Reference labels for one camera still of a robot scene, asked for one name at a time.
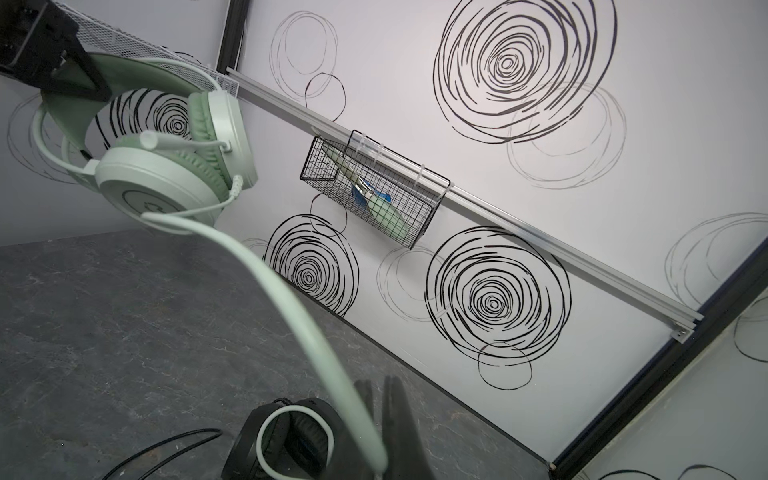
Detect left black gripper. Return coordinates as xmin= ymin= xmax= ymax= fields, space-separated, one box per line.
xmin=1 ymin=1 xmax=112 ymax=101

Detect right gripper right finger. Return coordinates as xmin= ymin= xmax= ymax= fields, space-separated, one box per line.
xmin=382 ymin=376 xmax=435 ymax=480

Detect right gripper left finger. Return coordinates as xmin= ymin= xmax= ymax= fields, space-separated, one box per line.
xmin=323 ymin=380 xmax=378 ymax=480

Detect mint green headphones with cable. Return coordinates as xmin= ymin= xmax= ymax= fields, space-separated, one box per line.
xmin=30 ymin=53 xmax=389 ymax=474

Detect green blue items in basket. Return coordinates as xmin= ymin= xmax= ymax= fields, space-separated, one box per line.
xmin=321 ymin=144 xmax=410 ymax=242

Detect black headphones with cable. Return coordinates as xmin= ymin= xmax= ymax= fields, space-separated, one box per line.
xmin=98 ymin=397 xmax=385 ymax=480

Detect black wire wall basket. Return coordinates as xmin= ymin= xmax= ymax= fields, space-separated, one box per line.
xmin=300 ymin=130 xmax=453 ymax=249

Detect aluminium wall rail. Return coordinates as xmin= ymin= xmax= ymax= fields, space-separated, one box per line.
xmin=227 ymin=68 xmax=704 ymax=343

